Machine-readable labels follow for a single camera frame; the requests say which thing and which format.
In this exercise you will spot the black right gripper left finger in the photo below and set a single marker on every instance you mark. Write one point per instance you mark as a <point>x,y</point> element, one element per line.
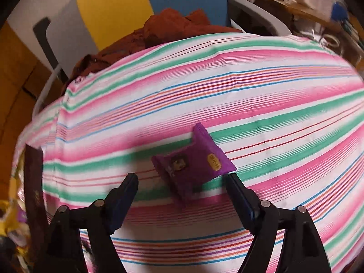
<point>107,216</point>

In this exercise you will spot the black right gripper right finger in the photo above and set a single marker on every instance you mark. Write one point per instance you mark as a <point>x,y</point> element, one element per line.
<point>260,218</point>

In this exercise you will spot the purple snack packet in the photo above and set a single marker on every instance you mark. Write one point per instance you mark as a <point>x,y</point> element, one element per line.
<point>193,165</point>

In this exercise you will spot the dark red cloth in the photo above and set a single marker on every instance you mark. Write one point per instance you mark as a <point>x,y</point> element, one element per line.
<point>165,27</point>

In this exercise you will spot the grey yellow blue chair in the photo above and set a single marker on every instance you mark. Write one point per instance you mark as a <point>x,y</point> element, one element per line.
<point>84,27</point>

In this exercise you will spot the blue desk lamp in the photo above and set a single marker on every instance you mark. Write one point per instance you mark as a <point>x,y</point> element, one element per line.
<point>339,12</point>

